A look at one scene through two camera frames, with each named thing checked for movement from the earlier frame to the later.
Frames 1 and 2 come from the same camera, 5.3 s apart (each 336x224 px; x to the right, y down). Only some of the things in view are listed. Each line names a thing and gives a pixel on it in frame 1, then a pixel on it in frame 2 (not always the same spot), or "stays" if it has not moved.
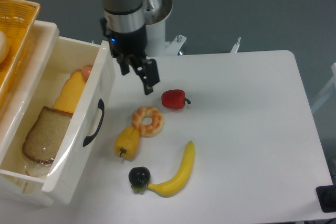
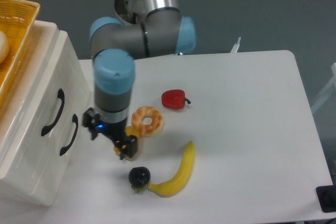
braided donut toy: x=152 y=129 stays
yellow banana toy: x=175 y=184 stays
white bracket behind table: x=234 y=49 stays
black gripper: x=132 y=44 to x=115 y=129
